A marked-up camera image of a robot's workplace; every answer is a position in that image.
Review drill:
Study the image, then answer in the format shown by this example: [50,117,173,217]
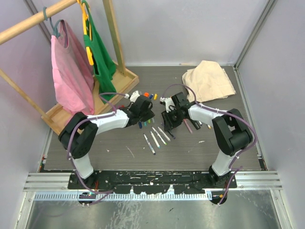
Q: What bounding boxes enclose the orange black highlighter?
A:
[190,119,201,130]

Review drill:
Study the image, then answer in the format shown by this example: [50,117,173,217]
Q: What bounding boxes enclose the grey clothes hanger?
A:
[42,6,66,39]

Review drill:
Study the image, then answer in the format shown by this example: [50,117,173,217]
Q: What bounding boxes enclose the wooden clothes rack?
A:
[1,0,139,134]

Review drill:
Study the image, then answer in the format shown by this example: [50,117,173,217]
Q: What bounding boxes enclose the yellow clothes hanger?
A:
[77,0,94,66]

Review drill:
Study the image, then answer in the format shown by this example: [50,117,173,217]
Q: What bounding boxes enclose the green shirt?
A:
[82,0,116,101]

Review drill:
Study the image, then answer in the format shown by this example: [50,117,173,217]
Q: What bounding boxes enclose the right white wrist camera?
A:
[160,97,176,113]

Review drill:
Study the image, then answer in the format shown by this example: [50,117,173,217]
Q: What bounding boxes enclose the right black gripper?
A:
[162,107,183,131]

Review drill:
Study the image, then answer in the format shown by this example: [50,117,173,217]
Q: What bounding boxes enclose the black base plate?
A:
[68,169,238,194]

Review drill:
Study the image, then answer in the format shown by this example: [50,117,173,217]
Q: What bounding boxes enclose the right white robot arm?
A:
[160,92,253,188]

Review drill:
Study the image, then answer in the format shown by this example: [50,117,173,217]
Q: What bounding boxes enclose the white grey marker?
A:
[158,127,171,142]

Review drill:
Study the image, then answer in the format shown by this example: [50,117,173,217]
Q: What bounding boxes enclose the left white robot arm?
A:
[58,91,154,189]

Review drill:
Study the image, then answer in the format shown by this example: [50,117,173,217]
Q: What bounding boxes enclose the dark purple marker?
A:
[167,131,176,139]

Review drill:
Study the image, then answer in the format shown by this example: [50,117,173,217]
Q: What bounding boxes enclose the slotted cable duct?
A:
[33,191,212,202]

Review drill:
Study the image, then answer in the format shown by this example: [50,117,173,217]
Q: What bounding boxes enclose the pink pen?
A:
[183,119,193,134]

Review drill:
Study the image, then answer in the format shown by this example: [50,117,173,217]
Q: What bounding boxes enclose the beige cloth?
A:
[182,61,236,102]

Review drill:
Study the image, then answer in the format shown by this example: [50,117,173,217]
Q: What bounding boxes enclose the pink shirt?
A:
[51,20,95,115]

